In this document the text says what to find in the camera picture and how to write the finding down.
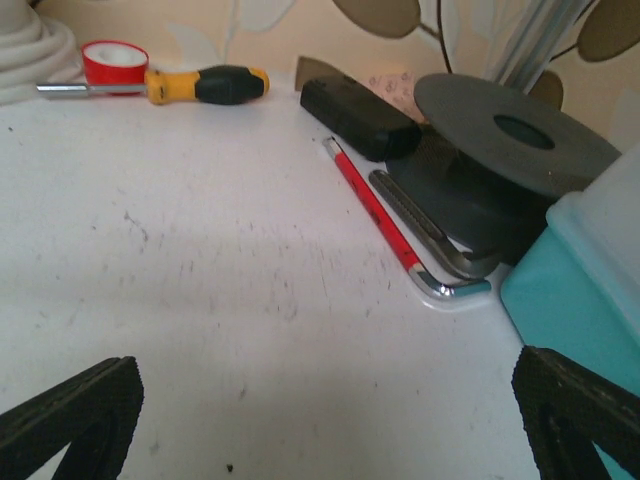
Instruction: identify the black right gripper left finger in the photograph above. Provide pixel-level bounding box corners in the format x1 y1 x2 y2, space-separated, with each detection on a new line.
1 356 144 479

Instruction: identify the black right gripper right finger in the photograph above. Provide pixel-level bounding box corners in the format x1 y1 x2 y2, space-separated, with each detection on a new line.
511 345 639 479

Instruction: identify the teal clear toolbox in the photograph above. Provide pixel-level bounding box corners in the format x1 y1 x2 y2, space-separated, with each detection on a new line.
501 149 639 479

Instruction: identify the plain steel hex key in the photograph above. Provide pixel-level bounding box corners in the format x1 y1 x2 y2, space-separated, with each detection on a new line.
368 170 501 280

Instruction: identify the black block with sponge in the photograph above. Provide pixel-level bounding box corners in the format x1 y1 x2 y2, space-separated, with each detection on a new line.
300 74 422 162

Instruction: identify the red white tape roll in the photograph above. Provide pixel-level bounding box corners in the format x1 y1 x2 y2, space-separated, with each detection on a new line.
81 40 149 96

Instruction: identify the yellow black screwdriver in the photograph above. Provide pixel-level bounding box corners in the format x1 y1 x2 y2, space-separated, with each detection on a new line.
36 65 270 106

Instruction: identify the red handled hex key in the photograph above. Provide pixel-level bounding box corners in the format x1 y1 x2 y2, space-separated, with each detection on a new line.
322 137 491 301

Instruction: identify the white cable spool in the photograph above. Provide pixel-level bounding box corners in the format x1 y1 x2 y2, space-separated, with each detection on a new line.
1 0 83 105

